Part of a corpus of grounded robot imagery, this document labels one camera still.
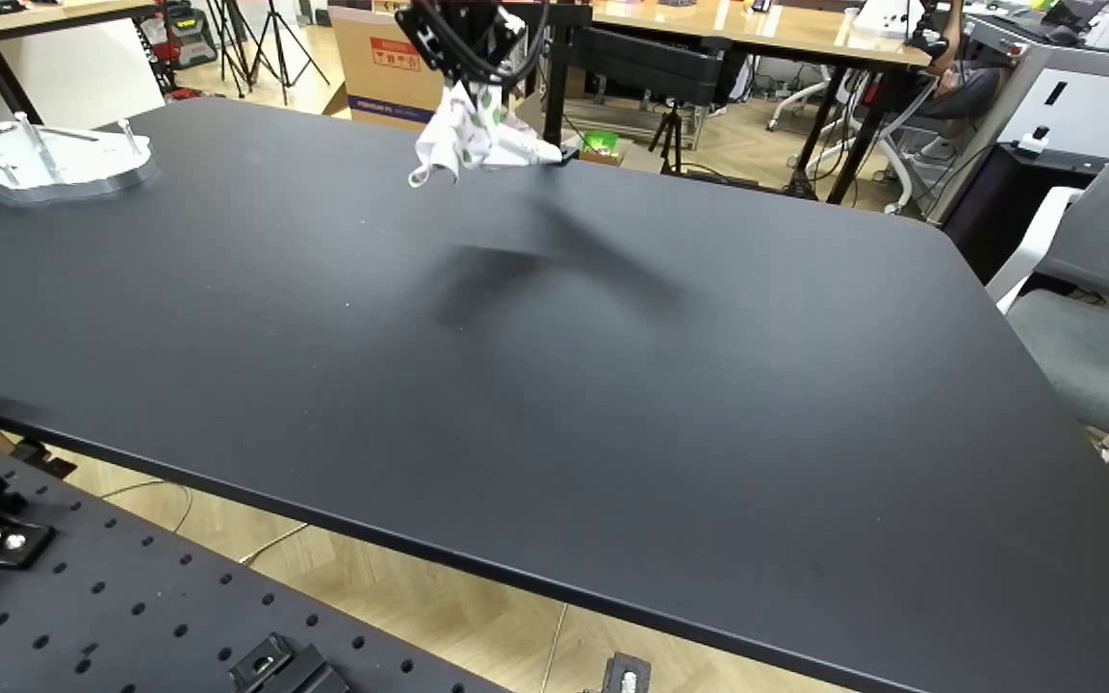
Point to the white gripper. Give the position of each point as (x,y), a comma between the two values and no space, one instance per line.
(466,39)

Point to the white cloth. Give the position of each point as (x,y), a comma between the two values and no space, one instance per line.
(473,130)

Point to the cardboard box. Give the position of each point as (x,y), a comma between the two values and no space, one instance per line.
(382,75)

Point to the black hanging stand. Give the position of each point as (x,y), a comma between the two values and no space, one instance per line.
(684,75)

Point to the clear acrylic dish rack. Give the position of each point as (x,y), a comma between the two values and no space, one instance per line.
(50,161)

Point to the black perforated mounting board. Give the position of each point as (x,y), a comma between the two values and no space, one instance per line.
(106,601)

